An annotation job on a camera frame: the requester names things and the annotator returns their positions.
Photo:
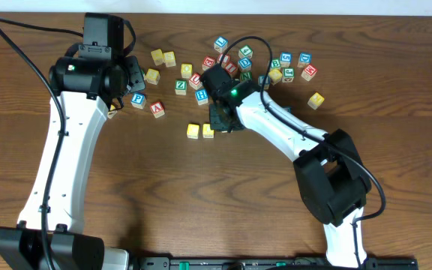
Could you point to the green N block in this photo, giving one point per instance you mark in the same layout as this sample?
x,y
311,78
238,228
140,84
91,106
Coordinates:
x,y
245,76

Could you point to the blue L block top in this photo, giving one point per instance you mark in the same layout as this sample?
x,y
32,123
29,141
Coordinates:
x,y
220,44

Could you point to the blue D block centre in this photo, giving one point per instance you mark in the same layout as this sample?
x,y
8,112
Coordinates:
x,y
244,64

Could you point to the yellow S block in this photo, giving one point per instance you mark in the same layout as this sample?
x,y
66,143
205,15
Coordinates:
x,y
169,59

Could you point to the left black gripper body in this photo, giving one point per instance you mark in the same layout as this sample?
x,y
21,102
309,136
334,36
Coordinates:
x,y
135,75

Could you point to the red U block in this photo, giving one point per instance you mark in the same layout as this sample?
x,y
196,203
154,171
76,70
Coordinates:
x,y
194,81

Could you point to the red I block lower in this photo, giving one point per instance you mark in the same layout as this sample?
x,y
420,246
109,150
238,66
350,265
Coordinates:
x,y
231,69

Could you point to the red E block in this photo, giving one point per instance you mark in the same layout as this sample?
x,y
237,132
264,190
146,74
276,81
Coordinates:
x,y
208,62

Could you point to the blue 5 block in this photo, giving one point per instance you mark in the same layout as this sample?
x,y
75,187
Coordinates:
x,y
285,59

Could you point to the yellow G block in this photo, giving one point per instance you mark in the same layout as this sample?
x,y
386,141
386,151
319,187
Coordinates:
x,y
275,76

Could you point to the yellow o block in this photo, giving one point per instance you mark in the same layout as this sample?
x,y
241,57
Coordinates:
x,y
207,131
186,70

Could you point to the blue D block right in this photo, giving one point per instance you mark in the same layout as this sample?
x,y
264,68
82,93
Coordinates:
x,y
304,59

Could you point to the green 4 block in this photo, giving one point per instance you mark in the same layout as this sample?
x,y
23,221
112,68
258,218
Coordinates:
x,y
245,52

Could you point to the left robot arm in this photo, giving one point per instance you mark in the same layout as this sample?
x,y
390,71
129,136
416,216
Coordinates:
x,y
87,85

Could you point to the green J block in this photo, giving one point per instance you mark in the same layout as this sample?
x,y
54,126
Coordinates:
x,y
288,74

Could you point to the red M block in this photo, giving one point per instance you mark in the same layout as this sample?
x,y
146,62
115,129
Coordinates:
x,y
308,72

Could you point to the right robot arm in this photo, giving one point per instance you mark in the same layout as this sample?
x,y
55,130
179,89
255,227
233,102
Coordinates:
x,y
331,178

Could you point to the yellow K block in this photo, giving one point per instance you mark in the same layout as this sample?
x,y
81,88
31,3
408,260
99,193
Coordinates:
x,y
315,101

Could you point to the blue H block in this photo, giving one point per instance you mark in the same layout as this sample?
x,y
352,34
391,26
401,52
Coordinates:
x,y
201,96

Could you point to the blue d block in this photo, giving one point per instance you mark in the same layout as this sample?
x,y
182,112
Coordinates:
x,y
244,64
304,59

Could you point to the yellow block beside green L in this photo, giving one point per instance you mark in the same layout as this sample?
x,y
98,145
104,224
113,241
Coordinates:
x,y
152,76

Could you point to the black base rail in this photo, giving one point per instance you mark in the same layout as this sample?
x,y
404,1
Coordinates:
x,y
299,263

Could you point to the red I block upper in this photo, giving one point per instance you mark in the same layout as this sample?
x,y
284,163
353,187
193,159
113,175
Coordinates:
x,y
223,60

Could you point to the red A block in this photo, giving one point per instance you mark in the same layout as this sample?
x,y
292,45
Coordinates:
x,y
157,109

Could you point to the green B block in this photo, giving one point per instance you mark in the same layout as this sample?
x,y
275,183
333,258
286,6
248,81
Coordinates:
x,y
275,64

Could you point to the yellow C block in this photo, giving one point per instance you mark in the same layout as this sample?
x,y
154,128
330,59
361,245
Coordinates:
x,y
193,131

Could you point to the blue P block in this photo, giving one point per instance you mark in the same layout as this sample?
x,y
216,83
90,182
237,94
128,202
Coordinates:
x,y
138,100

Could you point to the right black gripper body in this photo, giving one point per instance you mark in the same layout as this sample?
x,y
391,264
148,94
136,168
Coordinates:
x,y
220,117

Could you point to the red i block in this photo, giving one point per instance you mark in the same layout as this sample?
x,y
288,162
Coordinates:
x,y
223,60
231,69

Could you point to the yellow block far left pair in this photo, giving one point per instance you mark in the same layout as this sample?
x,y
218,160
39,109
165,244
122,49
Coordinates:
x,y
157,56

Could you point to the blue 2 block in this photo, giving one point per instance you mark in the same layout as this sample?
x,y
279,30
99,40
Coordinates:
x,y
264,82

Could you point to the green Z block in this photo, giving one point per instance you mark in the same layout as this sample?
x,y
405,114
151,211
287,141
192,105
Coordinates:
x,y
181,87

